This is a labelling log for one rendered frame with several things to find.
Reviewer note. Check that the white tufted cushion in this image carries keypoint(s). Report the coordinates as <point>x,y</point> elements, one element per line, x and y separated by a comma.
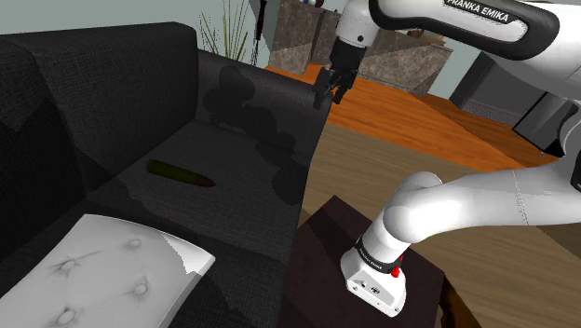
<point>100,277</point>

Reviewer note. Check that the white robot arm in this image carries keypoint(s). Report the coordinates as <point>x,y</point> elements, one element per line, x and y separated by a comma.
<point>458,200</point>

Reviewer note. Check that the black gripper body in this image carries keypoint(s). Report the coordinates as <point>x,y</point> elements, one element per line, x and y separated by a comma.
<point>347,57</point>

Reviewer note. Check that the green spiky plant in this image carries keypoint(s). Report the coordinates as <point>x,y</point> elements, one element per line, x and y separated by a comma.
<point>229,38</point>

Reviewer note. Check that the green pen with red cap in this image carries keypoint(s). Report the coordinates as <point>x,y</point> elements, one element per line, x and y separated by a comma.
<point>179,174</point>

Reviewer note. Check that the dark grey low cabinet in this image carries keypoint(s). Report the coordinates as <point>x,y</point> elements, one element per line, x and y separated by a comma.
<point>494,93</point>

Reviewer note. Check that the grey stone counter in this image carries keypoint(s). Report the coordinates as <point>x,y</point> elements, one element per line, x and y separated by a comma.
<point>399,63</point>

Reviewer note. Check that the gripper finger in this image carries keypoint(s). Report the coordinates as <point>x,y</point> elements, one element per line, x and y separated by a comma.
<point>321,88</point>
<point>341,93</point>

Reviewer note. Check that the black fabric sofa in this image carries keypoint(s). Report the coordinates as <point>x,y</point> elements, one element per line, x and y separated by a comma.
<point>136,91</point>

